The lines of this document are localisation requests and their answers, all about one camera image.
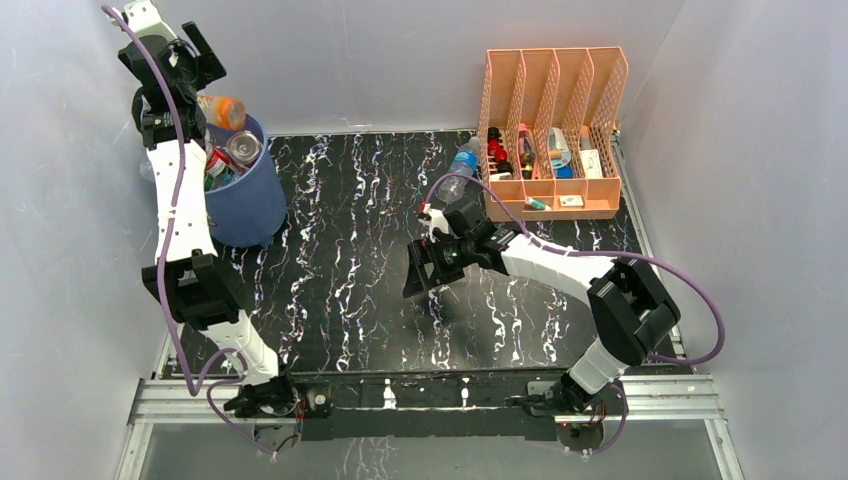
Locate orange drink bottle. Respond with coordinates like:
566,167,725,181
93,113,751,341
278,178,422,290
197,94,247,131

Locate blue label water bottle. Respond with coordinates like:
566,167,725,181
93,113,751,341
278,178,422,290
437,136,481,204

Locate brown tea bottle red label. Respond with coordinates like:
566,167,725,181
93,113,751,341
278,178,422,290
225,130,262,170

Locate red blue label clear bottle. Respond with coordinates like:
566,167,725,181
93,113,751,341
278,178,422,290
204,148,234,190

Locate clear unlabelled plastic bottle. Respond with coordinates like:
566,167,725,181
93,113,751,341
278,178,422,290
139,158,155,183

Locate blue plastic bin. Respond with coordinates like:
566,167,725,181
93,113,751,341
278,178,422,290
205,115,288,248

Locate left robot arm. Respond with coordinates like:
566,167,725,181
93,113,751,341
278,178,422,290
116,19,299,418

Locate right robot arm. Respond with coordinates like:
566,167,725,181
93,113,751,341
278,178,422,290
403,203,680,416

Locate green marker front tray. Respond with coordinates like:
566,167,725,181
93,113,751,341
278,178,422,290
525,197,552,211

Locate red black items in organizer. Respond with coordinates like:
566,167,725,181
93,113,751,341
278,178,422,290
486,127,514,181

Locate dark bottle in organizer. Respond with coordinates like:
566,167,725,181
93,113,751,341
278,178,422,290
518,123,536,180

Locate small white box front tray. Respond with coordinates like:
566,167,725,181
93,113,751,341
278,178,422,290
558,195,585,208

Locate orange plastic file organizer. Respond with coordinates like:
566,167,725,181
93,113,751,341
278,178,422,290
477,46,629,221

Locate blue capped tube in organizer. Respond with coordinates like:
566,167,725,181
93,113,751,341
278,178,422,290
548,127,574,179

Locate white box in organizer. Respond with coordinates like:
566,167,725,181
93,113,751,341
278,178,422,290
579,149,604,179

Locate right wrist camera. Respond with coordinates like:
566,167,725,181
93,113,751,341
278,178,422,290
417,202,452,242

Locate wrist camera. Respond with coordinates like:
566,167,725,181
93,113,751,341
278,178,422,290
417,202,452,242
123,0,178,42

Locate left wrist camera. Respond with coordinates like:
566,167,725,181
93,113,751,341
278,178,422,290
123,0,178,42

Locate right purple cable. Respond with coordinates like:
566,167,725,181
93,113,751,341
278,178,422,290
423,172,727,458

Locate purple cable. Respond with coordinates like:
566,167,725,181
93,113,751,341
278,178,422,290
100,4,280,458
423,172,727,458

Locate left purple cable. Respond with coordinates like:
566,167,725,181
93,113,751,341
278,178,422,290
100,4,280,458

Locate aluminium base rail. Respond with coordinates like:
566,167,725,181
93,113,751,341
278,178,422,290
117,367,742,479

